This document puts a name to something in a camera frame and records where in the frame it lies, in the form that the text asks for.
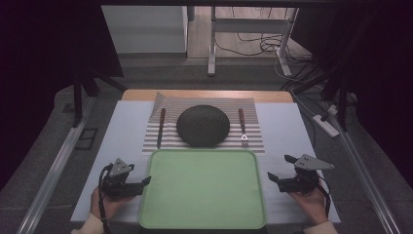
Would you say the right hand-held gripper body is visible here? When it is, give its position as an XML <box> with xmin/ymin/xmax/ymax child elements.
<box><xmin>277</xmin><ymin>153</ymin><xmax>335</xmax><ymax>195</ymax></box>

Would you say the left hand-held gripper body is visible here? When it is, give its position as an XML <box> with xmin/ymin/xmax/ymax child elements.
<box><xmin>101</xmin><ymin>158</ymin><xmax>135</xmax><ymax>198</ymax></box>

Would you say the person's left hand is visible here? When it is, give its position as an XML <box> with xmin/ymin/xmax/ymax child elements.
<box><xmin>90</xmin><ymin>186</ymin><xmax>136</xmax><ymax>222</ymax></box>

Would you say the person's right hand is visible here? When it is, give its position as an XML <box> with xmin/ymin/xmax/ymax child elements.
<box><xmin>286</xmin><ymin>185</ymin><xmax>329</xmax><ymax>226</ymax></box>

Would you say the white table cover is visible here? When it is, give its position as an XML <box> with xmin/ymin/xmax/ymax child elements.
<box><xmin>70</xmin><ymin>99</ymin><xmax>342</xmax><ymax>225</ymax></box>

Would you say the white power strip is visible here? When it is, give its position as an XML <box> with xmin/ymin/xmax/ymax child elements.
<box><xmin>312</xmin><ymin>113</ymin><xmax>341</xmax><ymax>138</ymax></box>

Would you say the striped placemat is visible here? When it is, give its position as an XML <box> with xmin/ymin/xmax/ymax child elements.
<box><xmin>141</xmin><ymin>91</ymin><xmax>266</xmax><ymax>154</ymax></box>

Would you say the left dark chopstick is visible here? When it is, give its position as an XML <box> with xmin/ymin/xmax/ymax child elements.
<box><xmin>156</xmin><ymin>107</ymin><xmax>167</xmax><ymax>150</ymax></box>

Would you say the green plastic tray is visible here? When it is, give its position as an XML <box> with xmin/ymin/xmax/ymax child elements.
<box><xmin>137</xmin><ymin>148</ymin><xmax>267</xmax><ymax>230</ymax></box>

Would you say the black metal stand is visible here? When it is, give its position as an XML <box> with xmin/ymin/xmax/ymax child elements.
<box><xmin>291</xmin><ymin>62</ymin><xmax>359</xmax><ymax>133</ymax></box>
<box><xmin>71</xmin><ymin>62</ymin><xmax>129</xmax><ymax>129</ymax></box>

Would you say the dark round plate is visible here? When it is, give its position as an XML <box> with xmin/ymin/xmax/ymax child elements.
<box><xmin>175</xmin><ymin>104</ymin><xmax>231</xmax><ymax>148</ymax></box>

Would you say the wooden table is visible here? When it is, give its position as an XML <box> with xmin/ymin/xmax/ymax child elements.
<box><xmin>121</xmin><ymin>89</ymin><xmax>294</xmax><ymax>104</ymax></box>

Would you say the white cabinet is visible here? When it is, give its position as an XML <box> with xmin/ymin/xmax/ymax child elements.
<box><xmin>100</xmin><ymin>5</ymin><xmax>190</xmax><ymax>55</ymax></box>

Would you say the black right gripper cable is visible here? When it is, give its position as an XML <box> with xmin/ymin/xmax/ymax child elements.
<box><xmin>317</xmin><ymin>176</ymin><xmax>333</xmax><ymax>219</ymax></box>

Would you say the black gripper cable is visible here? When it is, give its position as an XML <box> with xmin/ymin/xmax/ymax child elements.
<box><xmin>317</xmin><ymin>176</ymin><xmax>333</xmax><ymax>219</ymax></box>
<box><xmin>97</xmin><ymin>164</ymin><xmax>114</xmax><ymax>234</ymax></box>

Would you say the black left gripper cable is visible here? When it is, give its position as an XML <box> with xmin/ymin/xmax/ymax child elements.
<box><xmin>97</xmin><ymin>164</ymin><xmax>114</xmax><ymax>234</ymax></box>

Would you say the black square floor frame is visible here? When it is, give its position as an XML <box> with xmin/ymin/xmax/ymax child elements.
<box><xmin>74</xmin><ymin>128</ymin><xmax>99</xmax><ymax>151</ymax></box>

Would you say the wooden handled fork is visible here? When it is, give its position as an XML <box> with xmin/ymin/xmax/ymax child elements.
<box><xmin>238</xmin><ymin>107</ymin><xmax>249</xmax><ymax>148</ymax></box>

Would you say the aluminium rail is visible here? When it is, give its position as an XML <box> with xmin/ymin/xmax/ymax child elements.
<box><xmin>16</xmin><ymin>97</ymin><xmax>97</xmax><ymax>234</ymax></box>
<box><xmin>323</xmin><ymin>101</ymin><xmax>403</xmax><ymax>234</ymax></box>

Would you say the tangle of floor cables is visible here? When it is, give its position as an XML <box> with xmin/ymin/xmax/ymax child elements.
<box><xmin>214</xmin><ymin>7</ymin><xmax>315</xmax><ymax>66</ymax></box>

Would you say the white desk frame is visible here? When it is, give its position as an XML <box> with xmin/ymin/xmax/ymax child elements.
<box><xmin>206</xmin><ymin>6</ymin><xmax>300</xmax><ymax>78</ymax></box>

